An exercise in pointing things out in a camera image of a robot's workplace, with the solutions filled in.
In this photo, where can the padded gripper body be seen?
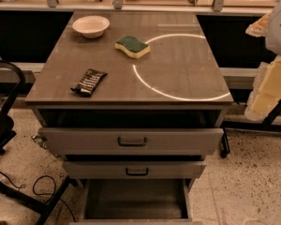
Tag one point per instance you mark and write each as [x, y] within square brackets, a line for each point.
[279, 32]

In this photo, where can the grey bottom drawer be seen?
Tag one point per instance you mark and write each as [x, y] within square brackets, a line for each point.
[135, 202]

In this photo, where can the grey drawer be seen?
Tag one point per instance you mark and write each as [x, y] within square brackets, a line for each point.
[135, 202]
[103, 141]
[117, 169]

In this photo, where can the grey drawer cabinet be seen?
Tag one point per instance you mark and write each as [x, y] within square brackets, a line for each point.
[177, 84]

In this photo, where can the grey top drawer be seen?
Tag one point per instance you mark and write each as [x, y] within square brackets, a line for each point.
[103, 141]

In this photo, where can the grey middle drawer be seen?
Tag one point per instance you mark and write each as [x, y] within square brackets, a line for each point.
[117, 169]

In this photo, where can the metal railing with posts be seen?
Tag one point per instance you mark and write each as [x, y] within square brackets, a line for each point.
[199, 6]

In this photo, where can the green yellow sponge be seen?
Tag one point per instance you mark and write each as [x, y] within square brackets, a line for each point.
[132, 47]

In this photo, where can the black snack bar wrapper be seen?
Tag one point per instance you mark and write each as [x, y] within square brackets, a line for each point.
[88, 83]

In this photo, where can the white bowl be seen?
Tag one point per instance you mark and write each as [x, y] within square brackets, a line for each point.
[91, 26]

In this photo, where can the black chair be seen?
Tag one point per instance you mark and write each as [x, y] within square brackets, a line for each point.
[6, 122]

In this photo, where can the black metal stand frame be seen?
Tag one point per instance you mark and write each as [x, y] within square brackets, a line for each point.
[266, 125]

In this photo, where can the black top drawer handle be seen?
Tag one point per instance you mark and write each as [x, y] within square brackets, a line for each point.
[123, 143]

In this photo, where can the black drawer handle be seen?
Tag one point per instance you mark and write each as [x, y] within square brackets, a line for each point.
[123, 143]
[137, 172]

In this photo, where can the black middle drawer handle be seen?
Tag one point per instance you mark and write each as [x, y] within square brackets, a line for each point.
[137, 172]

